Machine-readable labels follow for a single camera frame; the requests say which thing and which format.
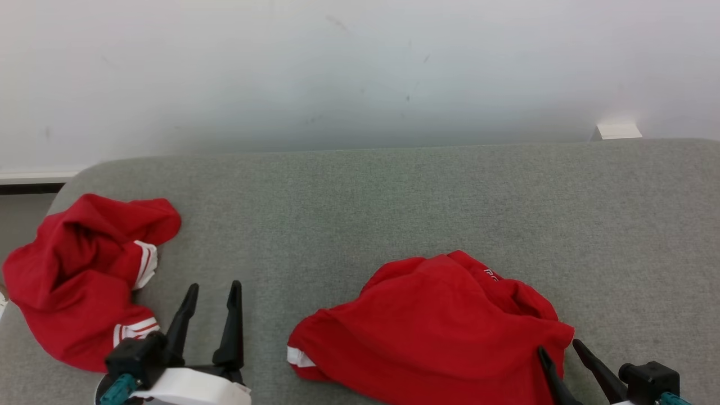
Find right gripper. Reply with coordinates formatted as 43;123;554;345
537;339;640;405

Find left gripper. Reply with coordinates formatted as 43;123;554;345
132;280;252;405

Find red and white jersey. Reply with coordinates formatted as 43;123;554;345
3;193;182;373

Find red basketball jersey white sleeves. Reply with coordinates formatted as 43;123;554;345
287;250;575;405

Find grey fabric sofa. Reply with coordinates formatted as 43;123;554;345
0;138;720;405

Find white baseboard strip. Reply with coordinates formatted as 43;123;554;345
0;169;82;185

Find white wall box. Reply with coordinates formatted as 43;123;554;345
591;123;643;141

